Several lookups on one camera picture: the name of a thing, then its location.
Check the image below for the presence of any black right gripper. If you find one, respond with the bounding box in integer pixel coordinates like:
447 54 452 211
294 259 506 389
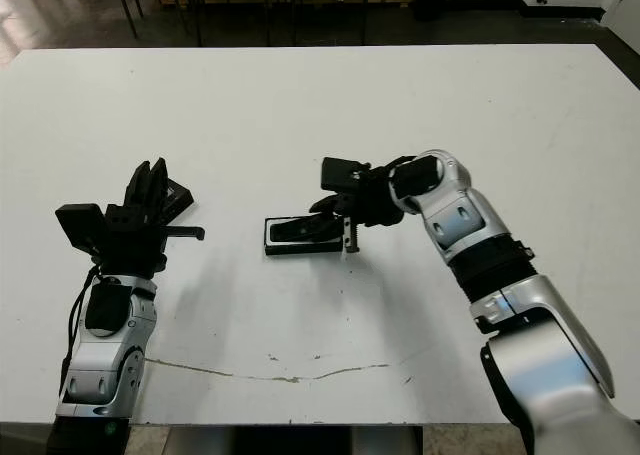
299 163 406 254

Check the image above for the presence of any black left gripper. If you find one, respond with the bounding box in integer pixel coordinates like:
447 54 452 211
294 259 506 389
89 157 207 279

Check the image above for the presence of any black phone-like camera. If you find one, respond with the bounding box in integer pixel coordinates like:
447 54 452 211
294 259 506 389
269 218 346 245

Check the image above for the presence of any black box base white insert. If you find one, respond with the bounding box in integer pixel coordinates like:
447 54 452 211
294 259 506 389
263 215 346 259

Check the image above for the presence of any dark robot lower body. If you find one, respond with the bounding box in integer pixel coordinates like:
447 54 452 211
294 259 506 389
172 424 424 455

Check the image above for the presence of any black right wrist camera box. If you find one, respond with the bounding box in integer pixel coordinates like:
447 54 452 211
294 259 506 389
321 157 371 194

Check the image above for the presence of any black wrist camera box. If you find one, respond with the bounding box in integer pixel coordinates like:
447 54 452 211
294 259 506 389
321 157 371 194
54 203 109 256

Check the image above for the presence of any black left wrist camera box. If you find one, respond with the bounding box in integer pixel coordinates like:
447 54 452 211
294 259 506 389
54 203 109 256

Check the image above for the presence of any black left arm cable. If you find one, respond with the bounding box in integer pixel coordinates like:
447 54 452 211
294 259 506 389
59 267 101 396

